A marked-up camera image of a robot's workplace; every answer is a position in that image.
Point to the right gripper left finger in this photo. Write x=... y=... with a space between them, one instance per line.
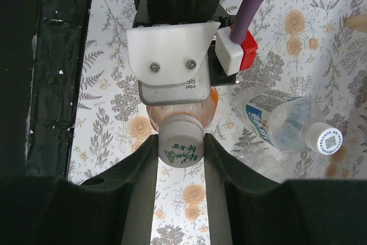
x=113 y=207

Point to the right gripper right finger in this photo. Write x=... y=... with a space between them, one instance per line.
x=245 y=207

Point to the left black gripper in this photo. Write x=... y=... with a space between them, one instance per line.
x=218 y=77

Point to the clear plastic bottle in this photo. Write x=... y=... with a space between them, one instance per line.
x=263 y=163

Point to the blue label water bottle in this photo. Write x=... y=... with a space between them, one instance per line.
x=290 y=123

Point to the orange drink bottle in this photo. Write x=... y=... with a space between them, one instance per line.
x=202 y=111

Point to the white green bottle cap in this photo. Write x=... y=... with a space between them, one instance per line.
x=181 y=141

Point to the white grey bottle cap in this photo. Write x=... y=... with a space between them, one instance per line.
x=322 y=138

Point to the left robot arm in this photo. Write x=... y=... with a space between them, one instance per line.
x=171 y=40

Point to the floral patterned table mat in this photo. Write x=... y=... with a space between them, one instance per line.
x=304 y=49

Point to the wooden shelf rack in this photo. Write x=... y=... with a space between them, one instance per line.
x=357 y=22

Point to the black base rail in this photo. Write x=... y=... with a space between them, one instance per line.
x=42 y=52

